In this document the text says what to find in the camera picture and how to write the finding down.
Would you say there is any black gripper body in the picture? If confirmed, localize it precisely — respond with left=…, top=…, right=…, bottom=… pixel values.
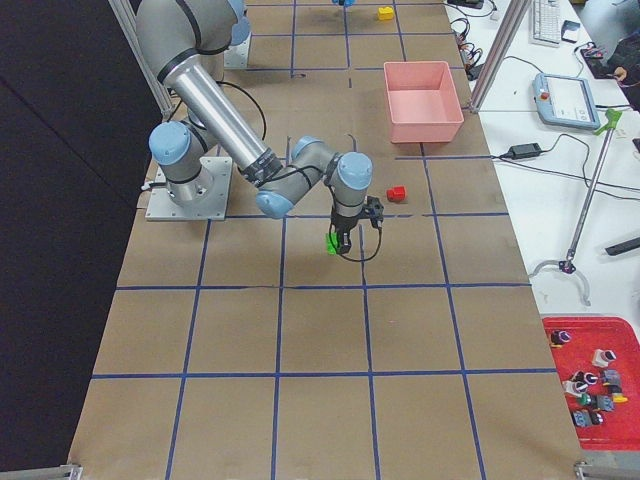
left=330, top=196, right=384, bottom=235

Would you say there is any green two-stud block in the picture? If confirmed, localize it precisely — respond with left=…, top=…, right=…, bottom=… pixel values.
left=325, top=231, right=340, bottom=255

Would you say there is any blue three-stud block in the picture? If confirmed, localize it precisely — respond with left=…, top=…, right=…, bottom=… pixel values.
left=331, top=0, right=356, bottom=8

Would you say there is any pink plastic box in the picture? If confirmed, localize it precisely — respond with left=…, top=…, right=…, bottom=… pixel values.
left=383, top=61, right=464, bottom=144

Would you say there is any red small block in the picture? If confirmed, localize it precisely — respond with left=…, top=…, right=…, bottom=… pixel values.
left=386, top=185, right=407, bottom=203

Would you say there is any black power adapter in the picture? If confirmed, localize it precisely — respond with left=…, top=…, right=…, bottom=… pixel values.
left=507, top=143, right=543, bottom=160

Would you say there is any yellow two-stud block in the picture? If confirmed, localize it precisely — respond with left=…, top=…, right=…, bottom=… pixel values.
left=377, top=6, right=395, bottom=21

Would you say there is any grabber reach tool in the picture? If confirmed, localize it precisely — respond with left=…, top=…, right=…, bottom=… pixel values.
left=529, top=108, right=623, bottom=307

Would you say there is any teach pendant tablet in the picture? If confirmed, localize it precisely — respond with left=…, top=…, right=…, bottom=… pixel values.
left=532, top=73, right=600, bottom=130

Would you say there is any white keyboard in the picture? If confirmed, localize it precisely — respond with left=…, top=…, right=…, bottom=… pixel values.
left=530, top=0, right=561, bottom=47

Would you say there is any red parts tray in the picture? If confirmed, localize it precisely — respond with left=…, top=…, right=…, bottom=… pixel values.
left=543, top=316, right=639, bottom=451

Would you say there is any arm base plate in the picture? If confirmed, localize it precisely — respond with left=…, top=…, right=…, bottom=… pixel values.
left=145, top=156, right=234, bottom=221

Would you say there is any aluminium frame post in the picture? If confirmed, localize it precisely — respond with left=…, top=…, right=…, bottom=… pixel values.
left=468, top=0, right=530, bottom=113

